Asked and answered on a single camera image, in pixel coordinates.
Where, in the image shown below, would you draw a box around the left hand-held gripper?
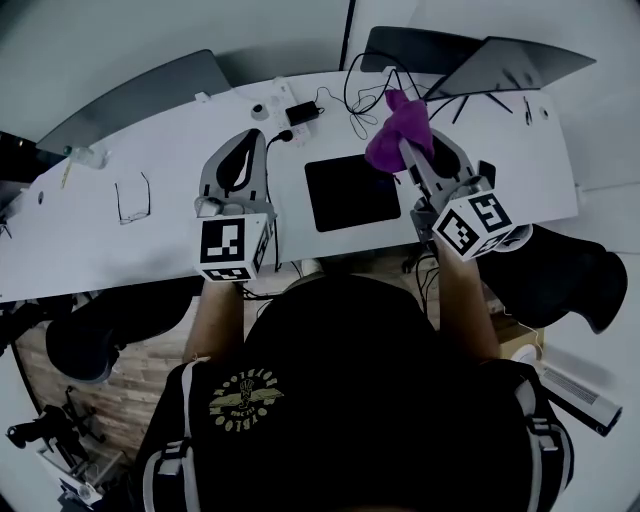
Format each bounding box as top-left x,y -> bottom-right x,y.
193,128 -> 278,284

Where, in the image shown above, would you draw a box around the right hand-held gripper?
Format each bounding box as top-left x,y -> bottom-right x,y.
399,128 -> 531,263

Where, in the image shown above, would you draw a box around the purple cloth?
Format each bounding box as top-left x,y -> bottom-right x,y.
364,89 -> 435,174

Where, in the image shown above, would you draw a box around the black mouse pad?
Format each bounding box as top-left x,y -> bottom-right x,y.
304,153 -> 402,233

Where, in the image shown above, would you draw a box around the person's left forearm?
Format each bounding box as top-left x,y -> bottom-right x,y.
183,279 -> 246,364

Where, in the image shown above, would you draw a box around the person's right forearm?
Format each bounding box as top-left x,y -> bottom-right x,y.
432,239 -> 501,364

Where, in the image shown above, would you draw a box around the black power adapter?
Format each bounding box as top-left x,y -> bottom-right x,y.
285,101 -> 321,127

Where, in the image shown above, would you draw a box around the white power strip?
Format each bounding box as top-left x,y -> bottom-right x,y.
267,79 -> 314,147

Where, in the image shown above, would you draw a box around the black-framed eyeglasses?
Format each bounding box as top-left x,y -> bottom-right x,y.
114,172 -> 152,226

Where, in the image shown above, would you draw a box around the dark monitor with stand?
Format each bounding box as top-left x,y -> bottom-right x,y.
427,35 -> 597,125

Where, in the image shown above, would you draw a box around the clear plastic bottle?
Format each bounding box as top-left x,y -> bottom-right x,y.
63,144 -> 109,170

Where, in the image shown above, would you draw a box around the black office chair grey rim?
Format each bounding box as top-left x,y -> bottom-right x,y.
45,277 -> 201,384

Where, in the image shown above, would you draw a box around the cardboard box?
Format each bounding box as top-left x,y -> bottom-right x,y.
492,297 -> 539,361

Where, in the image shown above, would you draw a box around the white tape roll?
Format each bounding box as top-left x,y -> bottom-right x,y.
512,344 -> 544,369

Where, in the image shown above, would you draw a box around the person's black printed t-shirt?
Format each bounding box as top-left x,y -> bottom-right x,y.
134,274 -> 574,512

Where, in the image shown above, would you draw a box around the long grey device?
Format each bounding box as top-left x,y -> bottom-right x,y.
539,363 -> 625,437

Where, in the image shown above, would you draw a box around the black wheeled stand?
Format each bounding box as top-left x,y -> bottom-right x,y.
7,387 -> 106,451

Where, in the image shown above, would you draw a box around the black power plug cable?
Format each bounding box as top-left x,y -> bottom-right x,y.
264,128 -> 297,274

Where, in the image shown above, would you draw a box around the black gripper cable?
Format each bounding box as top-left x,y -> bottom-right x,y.
239,219 -> 281,304

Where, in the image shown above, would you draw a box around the thin black cable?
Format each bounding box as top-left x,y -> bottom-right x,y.
315,52 -> 431,141

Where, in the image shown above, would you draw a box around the white-edged shoulder strap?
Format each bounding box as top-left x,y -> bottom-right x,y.
514,377 -> 574,512
142,359 -> 199,512

